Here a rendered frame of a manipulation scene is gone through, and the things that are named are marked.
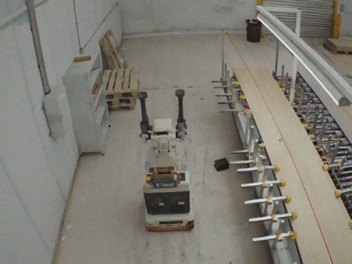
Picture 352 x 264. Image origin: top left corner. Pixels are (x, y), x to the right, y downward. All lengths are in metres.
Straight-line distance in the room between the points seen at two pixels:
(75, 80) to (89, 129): 0.92
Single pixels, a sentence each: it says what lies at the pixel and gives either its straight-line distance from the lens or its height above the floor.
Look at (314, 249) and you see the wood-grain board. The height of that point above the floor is 0.90.
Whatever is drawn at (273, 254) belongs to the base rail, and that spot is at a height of 0.70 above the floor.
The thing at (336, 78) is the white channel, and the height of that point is 2.46.
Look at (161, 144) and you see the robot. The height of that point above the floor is 1.13.
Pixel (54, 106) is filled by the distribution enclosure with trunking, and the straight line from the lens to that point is 4.11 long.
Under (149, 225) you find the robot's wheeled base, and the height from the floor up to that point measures 0.18.
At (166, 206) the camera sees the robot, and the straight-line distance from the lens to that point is 3.94.
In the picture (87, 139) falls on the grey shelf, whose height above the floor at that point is 0.35.
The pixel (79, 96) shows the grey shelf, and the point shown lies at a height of 1.17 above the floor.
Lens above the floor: 3.38
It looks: 35 degrees down
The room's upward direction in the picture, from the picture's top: 3 degrees counter-clockwise
